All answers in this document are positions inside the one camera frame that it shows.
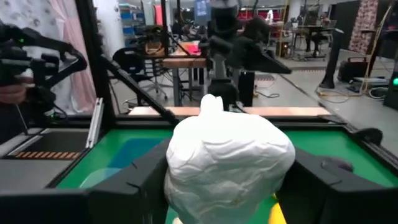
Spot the red patterned curtain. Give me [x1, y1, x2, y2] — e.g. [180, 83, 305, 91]
[348, 0, 379, 56]

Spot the black frame clamp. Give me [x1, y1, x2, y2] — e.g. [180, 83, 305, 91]
[353, 127, 384, 146]

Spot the person's hand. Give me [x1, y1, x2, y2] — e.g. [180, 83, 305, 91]
[0, 76, 34, 105]

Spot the wooden workbench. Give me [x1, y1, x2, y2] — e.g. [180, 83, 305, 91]
[144, 40, 212, 108]

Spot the person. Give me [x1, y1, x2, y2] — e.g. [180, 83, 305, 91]
[320, 11, 333, 29]

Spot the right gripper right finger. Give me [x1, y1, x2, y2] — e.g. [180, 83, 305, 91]
[275, 147, 390, 224]

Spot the black equipment case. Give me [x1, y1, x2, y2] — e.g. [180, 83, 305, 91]
[337, 56, 370, 83]

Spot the black rig post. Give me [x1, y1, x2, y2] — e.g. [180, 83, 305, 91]
[75, 0, 116, 128]

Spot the white garlic bulb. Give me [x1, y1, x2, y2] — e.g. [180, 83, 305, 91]
[164, 93, 296, 224]

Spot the yellow lemon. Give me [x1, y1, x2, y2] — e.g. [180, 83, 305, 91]
[267, 201, 287, 224]

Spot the black leader arm handle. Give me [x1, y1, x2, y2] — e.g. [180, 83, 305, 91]
[0, 24, 88, 125]

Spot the black device with green light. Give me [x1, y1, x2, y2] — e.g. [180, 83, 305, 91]
[382, 55, 398, 110]

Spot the blue storage shelf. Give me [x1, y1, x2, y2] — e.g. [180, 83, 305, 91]
[119, 2, 139, 37]

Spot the distant desk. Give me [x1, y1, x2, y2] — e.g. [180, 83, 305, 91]
[290, 24, 338, 62]

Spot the white patterned cloth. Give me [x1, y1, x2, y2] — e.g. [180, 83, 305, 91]
[0, 0, 63, 32]

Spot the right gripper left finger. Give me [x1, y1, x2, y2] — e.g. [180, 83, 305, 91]
[88, 138, 175, 224]

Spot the black office chair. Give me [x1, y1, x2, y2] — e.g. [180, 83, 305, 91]
[111, 46, 170, 102]

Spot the aluminium extrusion bracket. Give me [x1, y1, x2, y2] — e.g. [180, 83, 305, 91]
[85, 97, 104, 149]

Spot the pink curtain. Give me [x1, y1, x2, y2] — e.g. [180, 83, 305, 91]
[46, 0, 97, 114]

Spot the black diagonal rig brace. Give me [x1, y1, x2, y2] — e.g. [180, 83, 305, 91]
[101, 55, 180, 126]

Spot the blue screen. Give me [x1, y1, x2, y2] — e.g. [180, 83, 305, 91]
[194, 0, 213, 26]

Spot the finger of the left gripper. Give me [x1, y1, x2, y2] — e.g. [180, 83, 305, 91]
[248, 49, 292, 75]

